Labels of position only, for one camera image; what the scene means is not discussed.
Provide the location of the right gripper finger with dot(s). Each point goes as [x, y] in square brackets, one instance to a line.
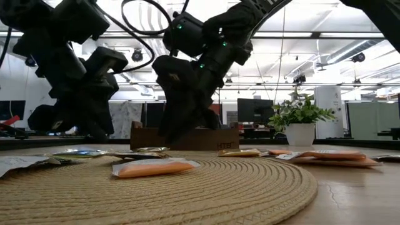
[207, 118]
[175, 125]

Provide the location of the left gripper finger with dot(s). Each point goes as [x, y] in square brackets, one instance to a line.
[93, 132]
[104, 132]

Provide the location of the green tea packet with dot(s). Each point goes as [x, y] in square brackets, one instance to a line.
[79, 153]
[64, 160]
[153, 149]

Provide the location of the white orange tea packet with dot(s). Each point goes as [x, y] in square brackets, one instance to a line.
[337, 162]
[331, 154]
[18, 163]
[153, 169]

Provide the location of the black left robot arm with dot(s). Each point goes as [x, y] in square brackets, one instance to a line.
[75, 18]

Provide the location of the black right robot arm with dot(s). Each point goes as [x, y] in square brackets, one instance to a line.
[247, 15]

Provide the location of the dark wooden tea box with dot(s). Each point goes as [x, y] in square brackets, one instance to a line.
[218, 139]

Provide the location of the black fabric panel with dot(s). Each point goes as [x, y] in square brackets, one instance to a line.
[153, 114]

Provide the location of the grey patterned cloth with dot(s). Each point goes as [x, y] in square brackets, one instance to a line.
[128, 118]

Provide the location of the black computer monitor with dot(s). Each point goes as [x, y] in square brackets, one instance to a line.
[254, 110]

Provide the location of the round woven straw placemat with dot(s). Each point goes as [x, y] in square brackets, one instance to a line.
[187, 193]

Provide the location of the red object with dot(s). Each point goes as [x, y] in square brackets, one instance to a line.
[9, 120]

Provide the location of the green plant in white pot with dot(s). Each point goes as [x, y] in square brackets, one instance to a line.
[300, 134]

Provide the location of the black overhead beam with lights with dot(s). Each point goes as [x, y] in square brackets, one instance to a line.
[315, 35]

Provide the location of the white column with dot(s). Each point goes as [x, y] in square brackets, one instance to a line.
[329, 112]

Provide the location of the pale partition panel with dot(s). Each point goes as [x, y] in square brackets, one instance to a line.
[368, 120]

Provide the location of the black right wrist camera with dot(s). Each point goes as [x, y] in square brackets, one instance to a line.
[170, 75]

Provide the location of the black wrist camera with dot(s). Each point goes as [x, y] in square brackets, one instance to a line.
[170, 75]
[104, 61]

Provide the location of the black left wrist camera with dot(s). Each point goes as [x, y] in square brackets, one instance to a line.
[104, 61]

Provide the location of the black wall screen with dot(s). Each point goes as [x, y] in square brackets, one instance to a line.
[12, 109]

